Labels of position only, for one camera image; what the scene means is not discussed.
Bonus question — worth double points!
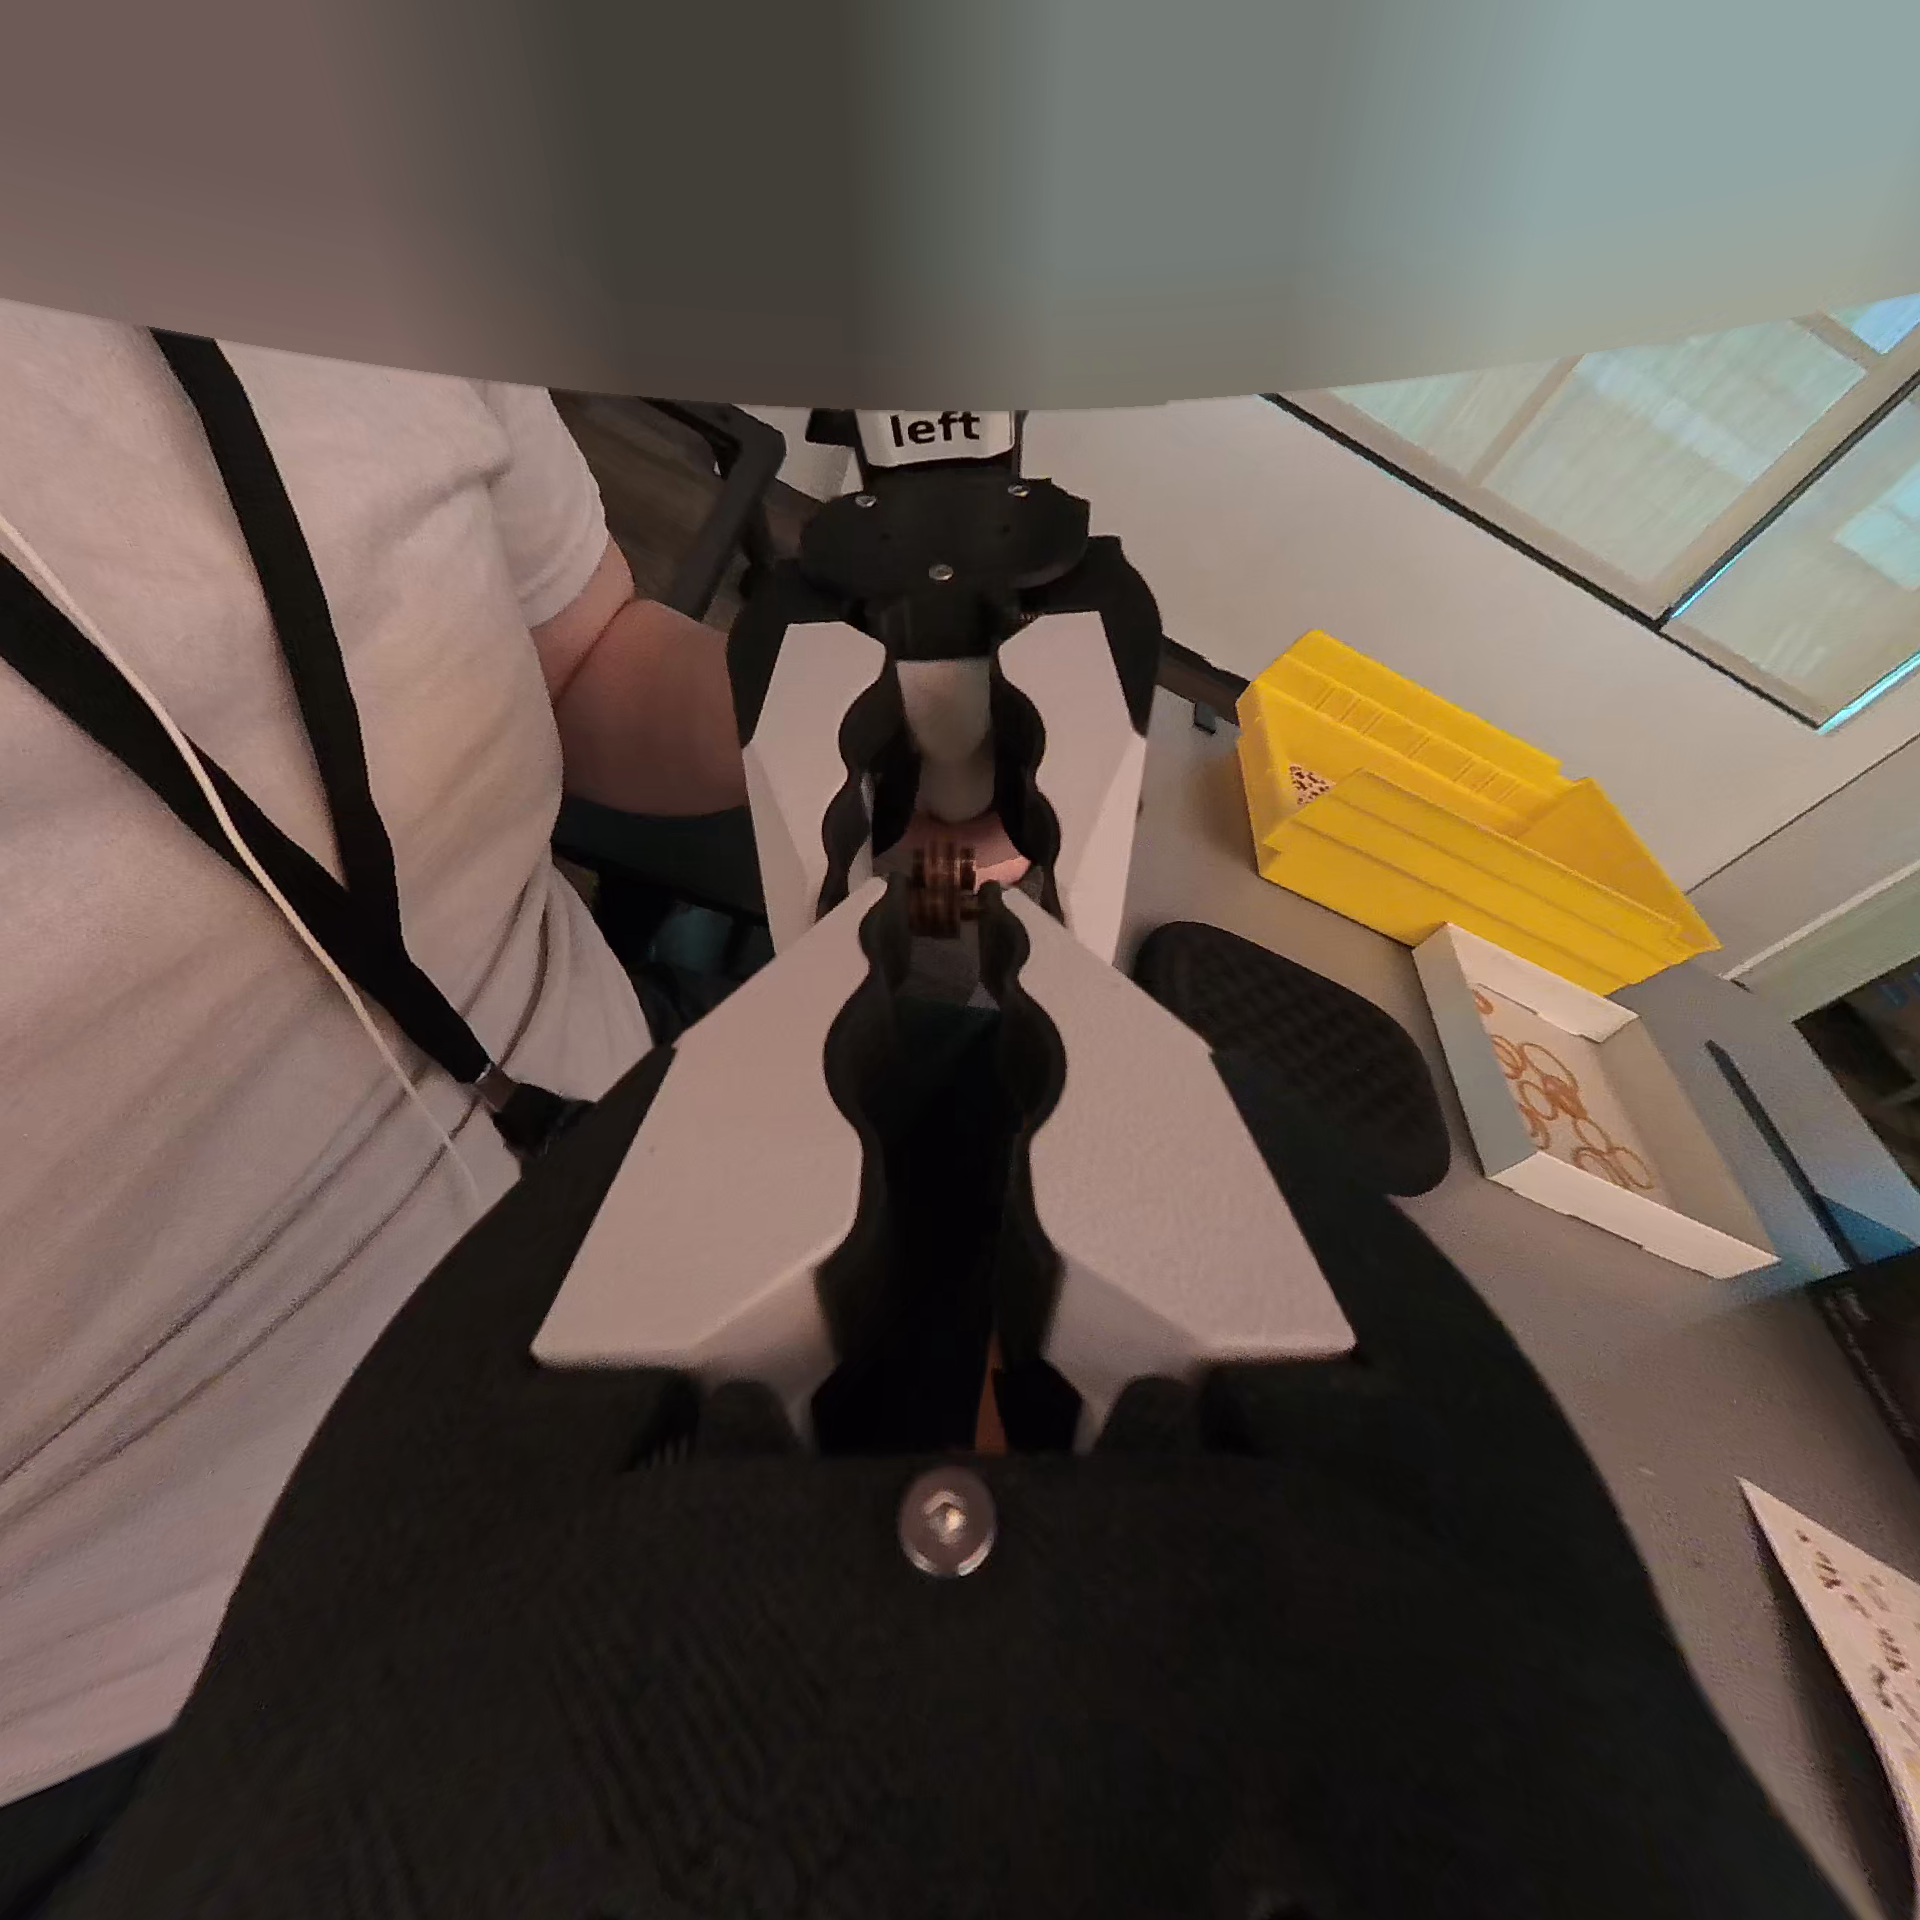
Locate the grey blue box lid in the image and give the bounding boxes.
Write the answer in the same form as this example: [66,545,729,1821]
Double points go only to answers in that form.
[1612,960,1920,1278]

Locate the window with dark frame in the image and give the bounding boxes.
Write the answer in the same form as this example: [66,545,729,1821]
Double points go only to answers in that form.
[1267,297,1920,733]

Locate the white cardboard tray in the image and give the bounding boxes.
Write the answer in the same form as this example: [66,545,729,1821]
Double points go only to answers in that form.
[1410,919,1783,1279]

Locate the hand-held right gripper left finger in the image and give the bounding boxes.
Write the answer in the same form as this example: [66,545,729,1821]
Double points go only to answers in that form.
[528,877,906,1445]

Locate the person's left hand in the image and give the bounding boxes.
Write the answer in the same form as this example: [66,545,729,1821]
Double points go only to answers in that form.
[908,809,1038,889]

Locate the printed instruction sheet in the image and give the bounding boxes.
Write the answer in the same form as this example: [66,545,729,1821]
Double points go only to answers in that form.
[1737,1475,1920,1883]

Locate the black chair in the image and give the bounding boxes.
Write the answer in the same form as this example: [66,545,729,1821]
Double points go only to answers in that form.
[547,385,793,624]

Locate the thin white cable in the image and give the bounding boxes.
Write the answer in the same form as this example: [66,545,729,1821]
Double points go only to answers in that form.
[0,513,486,1203]

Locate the person's left forearm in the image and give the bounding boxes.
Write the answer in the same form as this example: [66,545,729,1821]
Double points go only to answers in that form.
[544,531,753,818]

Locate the person in white t-shirt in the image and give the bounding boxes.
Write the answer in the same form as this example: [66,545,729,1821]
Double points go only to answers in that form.
[0,299,664,1808]

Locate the black mesh pad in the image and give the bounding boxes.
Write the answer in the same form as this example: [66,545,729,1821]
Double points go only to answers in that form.
[1130,919,1455,1202]

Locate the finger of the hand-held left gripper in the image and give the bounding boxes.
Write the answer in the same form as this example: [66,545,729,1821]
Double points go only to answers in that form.
[744,617,904,953]
[991,613,1155,969]

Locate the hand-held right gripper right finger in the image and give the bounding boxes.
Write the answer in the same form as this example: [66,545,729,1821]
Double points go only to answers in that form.
[984,883,1361,1450]

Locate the person's dark trousers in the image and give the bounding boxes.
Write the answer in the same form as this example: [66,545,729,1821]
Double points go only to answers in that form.
[0,1726,203,1920]

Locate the yellow plastic storage bin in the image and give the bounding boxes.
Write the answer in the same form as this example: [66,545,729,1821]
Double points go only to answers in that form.
[1265,767,1721,997]
[1234,631,1568,887]

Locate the black lanyard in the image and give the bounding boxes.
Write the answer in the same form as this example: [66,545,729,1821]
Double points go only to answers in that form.
[0,329,600,1161]

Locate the group of wooden rings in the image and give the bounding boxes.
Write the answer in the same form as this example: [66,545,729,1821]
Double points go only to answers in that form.
[1478,983,1663,1197]

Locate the black flat device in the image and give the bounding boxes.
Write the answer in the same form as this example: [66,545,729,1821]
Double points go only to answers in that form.
[1808,1245,1920,1479]

